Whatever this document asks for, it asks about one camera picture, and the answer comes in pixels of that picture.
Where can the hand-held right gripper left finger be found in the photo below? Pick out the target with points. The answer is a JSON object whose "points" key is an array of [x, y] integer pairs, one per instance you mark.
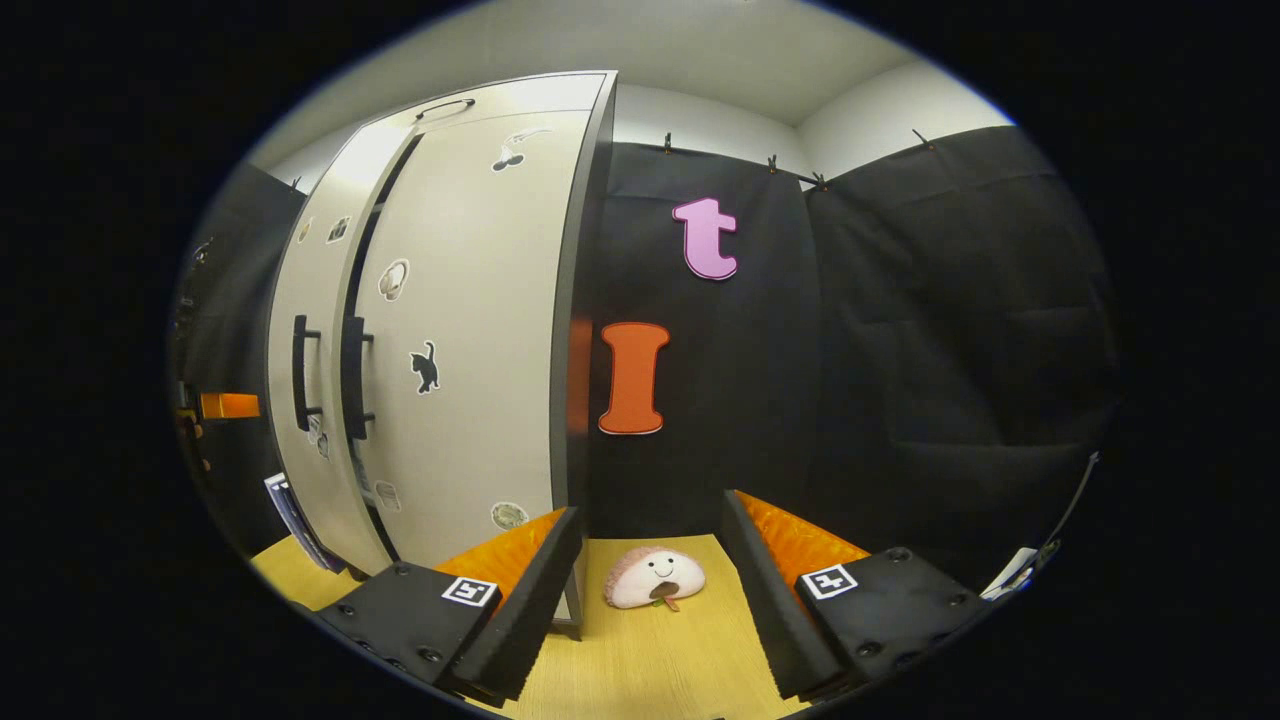
{"points": [[520, 615]]}

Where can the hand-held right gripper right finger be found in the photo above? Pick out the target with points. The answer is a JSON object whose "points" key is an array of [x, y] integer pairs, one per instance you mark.
{"points": [[778, 610]]}

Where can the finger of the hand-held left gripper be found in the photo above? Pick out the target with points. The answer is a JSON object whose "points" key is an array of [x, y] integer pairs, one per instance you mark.
{"points": [[230, 405]]}

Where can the white pink smiling plush toy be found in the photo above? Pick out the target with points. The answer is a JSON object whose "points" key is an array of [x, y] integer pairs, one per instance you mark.
{"points": [[640, 580]]}

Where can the blue purple booklet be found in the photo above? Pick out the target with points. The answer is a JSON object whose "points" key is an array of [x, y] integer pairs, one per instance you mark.
{"points": [[295, 520]]}

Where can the white cabinet door with stickers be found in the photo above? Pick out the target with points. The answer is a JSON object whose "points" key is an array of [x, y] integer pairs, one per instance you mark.
{"points": [[320, 300]]}

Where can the white cabinet door cat sticker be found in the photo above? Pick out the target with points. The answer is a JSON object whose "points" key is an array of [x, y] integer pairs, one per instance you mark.
{"points": [[480, 300]]}

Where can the black backdrop cloth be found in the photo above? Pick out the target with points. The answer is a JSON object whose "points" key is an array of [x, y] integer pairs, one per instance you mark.
{"points": [[900, 350]]}

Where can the white cabinet with shelves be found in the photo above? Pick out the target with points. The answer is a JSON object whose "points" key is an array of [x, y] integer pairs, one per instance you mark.
{"points": [[580, 300]]}

